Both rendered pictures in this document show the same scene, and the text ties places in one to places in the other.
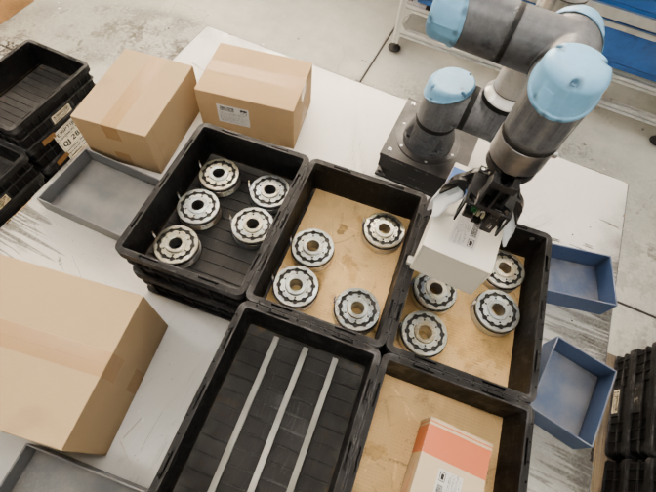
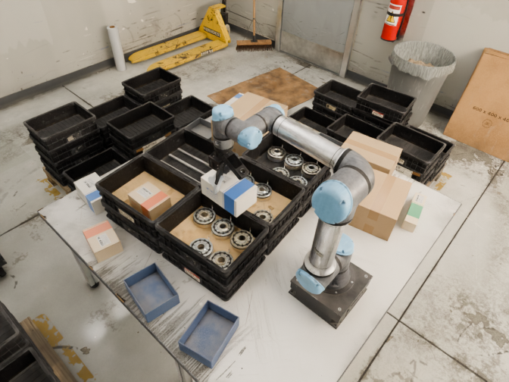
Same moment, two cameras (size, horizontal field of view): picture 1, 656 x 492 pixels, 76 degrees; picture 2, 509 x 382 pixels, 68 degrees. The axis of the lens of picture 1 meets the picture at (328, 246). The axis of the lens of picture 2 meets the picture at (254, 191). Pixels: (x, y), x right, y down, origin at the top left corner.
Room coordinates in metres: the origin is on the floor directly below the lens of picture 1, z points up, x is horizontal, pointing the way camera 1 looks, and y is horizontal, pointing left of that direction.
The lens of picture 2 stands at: (0.95, -1.23, 2.17)
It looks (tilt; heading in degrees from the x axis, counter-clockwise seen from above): 44 degrees down; 112
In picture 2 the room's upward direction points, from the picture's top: 3 degrees clockwise
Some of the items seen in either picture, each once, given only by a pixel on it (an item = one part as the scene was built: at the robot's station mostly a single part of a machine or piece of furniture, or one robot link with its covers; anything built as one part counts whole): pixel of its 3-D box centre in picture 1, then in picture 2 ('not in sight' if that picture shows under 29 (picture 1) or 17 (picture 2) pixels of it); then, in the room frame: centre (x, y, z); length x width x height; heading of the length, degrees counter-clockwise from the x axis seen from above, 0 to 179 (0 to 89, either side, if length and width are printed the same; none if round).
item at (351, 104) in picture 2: not in sight; (338, 109); (0.48, 1.83, 0.31); 0.40 x 0.30 x 0.34; 162
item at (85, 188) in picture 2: not in sight; (95, 192); (-0.34, -0.26, 0.75); 0.20 x 0.12 x 0.09; 158
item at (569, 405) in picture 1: (565, 390); (151, 291); (0.26, -0.61, 0.74); 0.20 x 0.15 x 0.07; 153
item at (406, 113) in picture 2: not in sight; (379, 120); (0.86, 1.72, 0.37); 0.42 x 0.34 x 0.46; 162
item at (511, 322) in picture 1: (497, 310); (201, 247); (0.38, -0.40, 0.86); 0.10 x 0.10 x 0.01
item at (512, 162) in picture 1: (523, 148); (223, 140); (0.42, -0.24, 1.33); 0.08 x 0.08 x 0.05
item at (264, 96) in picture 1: (257, 96); (379, 203); (1.03, 0.29, 0.78); 0.30 x 0.22 x 0.16; 84
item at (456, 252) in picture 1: (463, 226); (229, 189); (0.44, -0.24, 1.09); 0.20 x 0.12 x 0.09; 162
